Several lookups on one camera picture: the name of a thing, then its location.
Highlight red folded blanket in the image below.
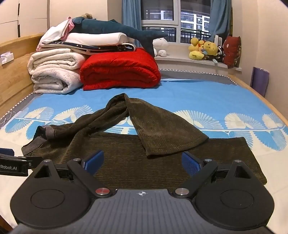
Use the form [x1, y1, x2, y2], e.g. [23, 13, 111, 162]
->
[80, 48, 161, 91]

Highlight blue curtain right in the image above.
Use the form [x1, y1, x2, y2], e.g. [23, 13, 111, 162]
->
[208, 0, 231, 41]

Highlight blue curtain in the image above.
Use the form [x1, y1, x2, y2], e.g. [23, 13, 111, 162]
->
[208, 0, 231, 41]
[121, 0, 141, 47]

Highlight blue white patterned bedsheet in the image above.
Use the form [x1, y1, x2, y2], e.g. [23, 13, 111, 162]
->
[1, 79, 287, 233]

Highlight white plush toy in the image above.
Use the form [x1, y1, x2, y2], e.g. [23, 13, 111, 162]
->
[153, 38, 168, 57]

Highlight dark brown corduroy pants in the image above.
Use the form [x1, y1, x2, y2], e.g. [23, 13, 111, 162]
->
[22, 94, 267, 190]

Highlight wooden bed headboard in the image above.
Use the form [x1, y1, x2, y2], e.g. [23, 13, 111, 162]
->
[0, 33, 43, 116]

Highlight window with white frame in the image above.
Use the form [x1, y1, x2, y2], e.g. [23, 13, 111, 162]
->
[141, 0, 211, 44]

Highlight white folded bedding stack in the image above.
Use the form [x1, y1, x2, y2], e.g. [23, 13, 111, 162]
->
[36, 19, 136, 55]

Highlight yellow plush toys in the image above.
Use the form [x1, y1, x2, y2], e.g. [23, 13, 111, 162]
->
[188, 38, 221, 63]

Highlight purple bag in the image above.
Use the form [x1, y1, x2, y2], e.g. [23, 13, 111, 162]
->
[250, 67, 269, 97]

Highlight white tissue pack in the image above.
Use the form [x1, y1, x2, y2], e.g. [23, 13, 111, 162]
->
[0, 51, 14, 65]

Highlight white folded comforter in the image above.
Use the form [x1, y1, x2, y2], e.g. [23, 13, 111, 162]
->
[27, 48, 87, 94]

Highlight blue shark plush toy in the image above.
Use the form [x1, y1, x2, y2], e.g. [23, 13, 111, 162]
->
[71, 17, 167, 57]

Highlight blue curtain left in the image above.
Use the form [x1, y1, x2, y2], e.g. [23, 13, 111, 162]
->
[121, 0, 141, 47]

